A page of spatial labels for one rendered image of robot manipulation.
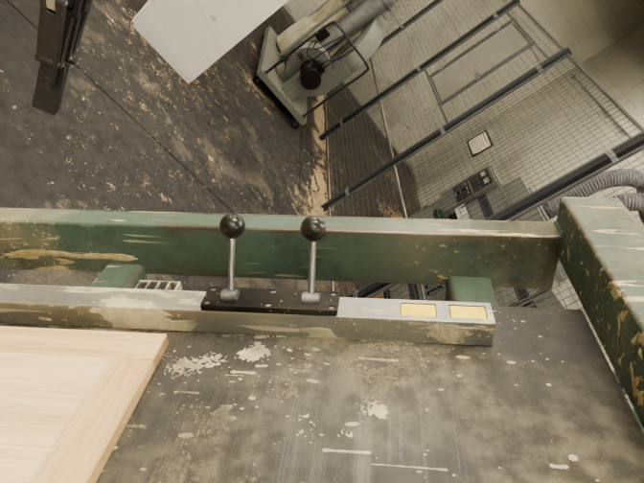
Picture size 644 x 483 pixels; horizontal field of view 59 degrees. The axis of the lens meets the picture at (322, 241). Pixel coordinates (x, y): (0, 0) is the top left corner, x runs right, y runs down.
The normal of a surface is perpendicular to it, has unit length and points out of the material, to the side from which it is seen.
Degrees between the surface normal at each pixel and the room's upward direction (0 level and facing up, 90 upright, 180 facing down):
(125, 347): 54
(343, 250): 90
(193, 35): 90
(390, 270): 90
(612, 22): 90
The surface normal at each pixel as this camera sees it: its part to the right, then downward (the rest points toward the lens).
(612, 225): -0.03, -0.87
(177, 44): 0.01, 0.62
